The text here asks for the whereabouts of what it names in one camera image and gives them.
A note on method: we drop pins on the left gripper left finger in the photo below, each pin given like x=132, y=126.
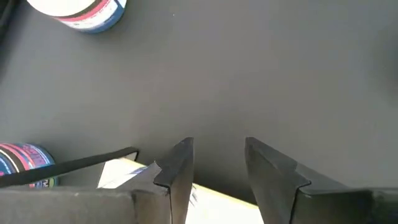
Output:
x=174, y=186

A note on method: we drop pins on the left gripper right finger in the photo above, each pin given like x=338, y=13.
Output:
x=280, y=193

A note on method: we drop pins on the Wild Planet salmon can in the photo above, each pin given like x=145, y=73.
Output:
x=21, y=157
x=87, y=18

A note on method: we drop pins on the dark table mat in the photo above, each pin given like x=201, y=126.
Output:
x=248, y=77

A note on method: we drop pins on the wooden shelf with black frame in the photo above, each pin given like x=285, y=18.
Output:
x=119, y=174

